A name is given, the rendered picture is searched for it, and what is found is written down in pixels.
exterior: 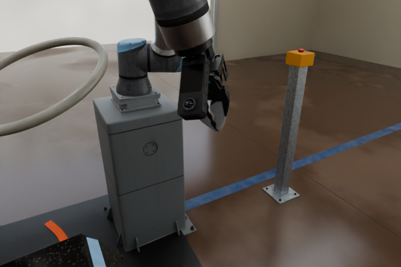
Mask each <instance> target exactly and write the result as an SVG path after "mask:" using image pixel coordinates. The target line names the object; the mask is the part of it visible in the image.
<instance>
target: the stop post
mask: <svg viewBox="0 0 401 267"><path fill-rule="evenodd" d="M313 62H314V53H313V52H309V51H298V50H295V51H287V53H286V64H289V65H290V66H289V75H288V83H287V89H286V98H285V106H284V112H283V120H282V130H281V135H280V144H279V153H278V158H277V167H276V176H275V181H274V184H273V185H269V186H267V187H264V188H263V190H264V191H265V192H266V193H267V194H268V195H269V196H270V197H272V198H273V199H274V200H275V201H276V202H278V203H279V204H282V203H285V202H287V201H289V200H292V199H294V198H297V197H299V196H300V195H299V194H298V193H296V192H295V191H294V190H293V189H291V188H290V187H289V184H290V180H291V172H292V165H293V161H294V153H295V146H296V141H297V134H298V127H299V122H300V115H301V108H302V103H303V96H304V88H305V84H306V77H307V69H308V66H312V65H313Z"/></svg>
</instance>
